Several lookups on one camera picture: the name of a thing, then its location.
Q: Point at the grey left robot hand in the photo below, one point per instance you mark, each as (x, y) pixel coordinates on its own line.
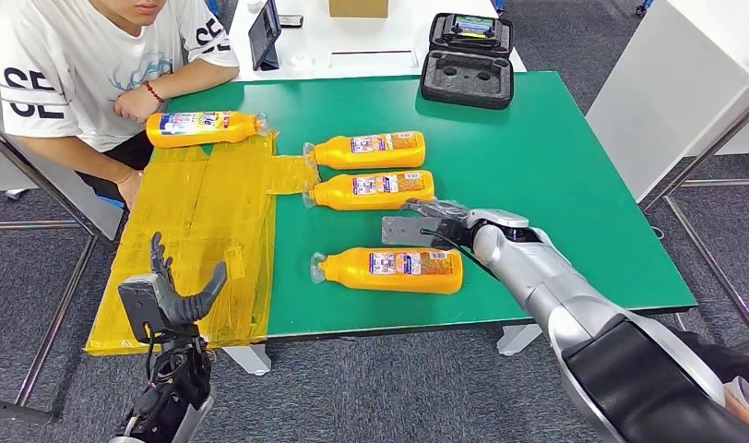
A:
(185, 306)

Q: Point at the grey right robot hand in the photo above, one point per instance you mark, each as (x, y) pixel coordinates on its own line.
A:
(438, 209)

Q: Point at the orange detergent bottle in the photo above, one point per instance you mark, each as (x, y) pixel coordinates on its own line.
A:
(185, 137)
(356, 281)
(338, 158)
(338, 197)

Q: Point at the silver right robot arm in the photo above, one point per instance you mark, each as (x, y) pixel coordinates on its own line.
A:
(564, 293)

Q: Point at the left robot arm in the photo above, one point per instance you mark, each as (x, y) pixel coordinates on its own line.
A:
(173, 379)

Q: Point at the white table foot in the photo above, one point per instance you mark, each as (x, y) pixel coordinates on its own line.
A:
(249, 361)
(512, 339)

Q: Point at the yellow plastic wrapped board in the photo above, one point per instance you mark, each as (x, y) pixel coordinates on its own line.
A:
(197, 214)

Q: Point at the white partition panel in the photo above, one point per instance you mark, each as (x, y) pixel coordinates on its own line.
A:
(105, 220)
(662, 104)

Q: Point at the black foam carrying case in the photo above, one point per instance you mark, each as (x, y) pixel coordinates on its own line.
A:
(466, 92)

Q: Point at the flat white box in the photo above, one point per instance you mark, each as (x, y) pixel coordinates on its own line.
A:
(374, 59)

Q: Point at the black remote controller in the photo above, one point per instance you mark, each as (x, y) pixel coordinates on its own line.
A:
(474, 26)

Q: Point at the white table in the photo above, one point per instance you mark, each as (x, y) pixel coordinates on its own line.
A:
(362, 37)

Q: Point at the blue chair caster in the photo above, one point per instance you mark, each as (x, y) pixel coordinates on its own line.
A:
(643, 6)
(498, 5)

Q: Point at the cardboard box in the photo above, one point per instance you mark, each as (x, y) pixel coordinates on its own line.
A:
(357, 8)

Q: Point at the black phone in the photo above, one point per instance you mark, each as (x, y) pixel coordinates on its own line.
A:
(291, 21)

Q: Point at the black tablet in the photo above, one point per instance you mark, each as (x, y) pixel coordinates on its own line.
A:
(264, 33)

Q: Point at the person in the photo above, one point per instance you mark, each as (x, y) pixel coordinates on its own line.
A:
(735, 361)
(75, 61)

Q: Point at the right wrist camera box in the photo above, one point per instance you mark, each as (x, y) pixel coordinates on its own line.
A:
(405, 231)

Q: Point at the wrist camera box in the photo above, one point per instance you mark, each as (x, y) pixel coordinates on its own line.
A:
(136, 309)
(405, 231)

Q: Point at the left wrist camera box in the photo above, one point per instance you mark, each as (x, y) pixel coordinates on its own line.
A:
(136, 309)

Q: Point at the steel tube frame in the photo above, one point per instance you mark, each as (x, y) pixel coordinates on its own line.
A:
(729, 183)
(32, 225)

